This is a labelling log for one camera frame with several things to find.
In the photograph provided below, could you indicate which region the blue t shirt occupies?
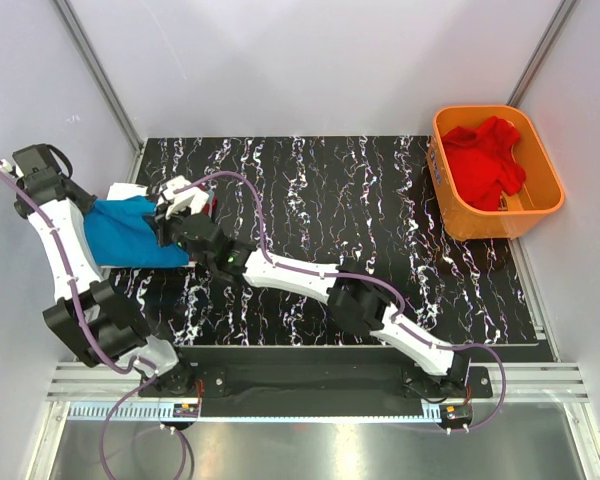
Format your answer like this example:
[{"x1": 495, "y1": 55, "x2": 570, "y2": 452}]
[{"x1": 84, "y1": 196, "x2": 189, "y2": 269}]

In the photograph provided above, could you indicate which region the bright red t shirt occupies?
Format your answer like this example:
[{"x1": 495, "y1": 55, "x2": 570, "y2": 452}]
[{"x1": 442, "y1": 116, "x2": 526, "y2": 211}]

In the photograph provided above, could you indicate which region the orange plastic basket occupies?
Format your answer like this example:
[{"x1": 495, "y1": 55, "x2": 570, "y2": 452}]
[{"x1": 427, "y1": 105, "x2": 565, "y2": 241}]

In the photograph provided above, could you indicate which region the dark red t shirt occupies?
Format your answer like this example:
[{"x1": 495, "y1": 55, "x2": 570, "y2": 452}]
[{"x1": 187, "y1": 191, "x2": 218, "y2": 263}]

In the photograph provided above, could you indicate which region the white t shirt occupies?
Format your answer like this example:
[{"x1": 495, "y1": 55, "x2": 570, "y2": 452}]
[{"x1": 105, "y1": 182, "x2": 157, "y2": 203}]

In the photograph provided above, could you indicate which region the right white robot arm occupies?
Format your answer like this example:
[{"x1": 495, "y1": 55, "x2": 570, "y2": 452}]
[{"x1": 144, "y1": 209, "x2": 469, "y2": 402}]

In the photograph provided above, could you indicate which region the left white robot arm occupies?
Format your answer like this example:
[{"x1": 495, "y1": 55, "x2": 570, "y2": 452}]
[{"x1": 9, "y1": 144, "x2": 195, "y2": 396}]

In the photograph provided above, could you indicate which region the left aluminium frame post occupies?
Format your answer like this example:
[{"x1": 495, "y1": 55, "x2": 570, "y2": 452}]
[{"x1": 50, "y1": 0, "x2": 144, "y2": 154}]

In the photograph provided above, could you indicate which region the aluminium frame post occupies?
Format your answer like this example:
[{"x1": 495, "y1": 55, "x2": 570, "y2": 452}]
[
  {"x1": 507, "y1": 0, "x2": 580, "y2": 108},
  {"x1": 50, "y1": 0, "x2": 144, "y2": 154}
]

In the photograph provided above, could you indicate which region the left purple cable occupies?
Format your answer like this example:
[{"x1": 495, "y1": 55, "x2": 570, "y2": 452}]
[{"x1": 0, "y1": 147, "x2": 194, "y2": 480}]

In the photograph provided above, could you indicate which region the grey slotted cable duct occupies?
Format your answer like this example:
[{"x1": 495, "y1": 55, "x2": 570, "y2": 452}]
[{"x1": 68, "y1": 401, "x2": 472, "y2": 425}]

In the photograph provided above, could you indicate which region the right aluminium frame post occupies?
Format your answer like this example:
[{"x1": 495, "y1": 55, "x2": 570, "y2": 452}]
[{"x1": 507, "y1": 0, "x2": 580, "y2": 108}]

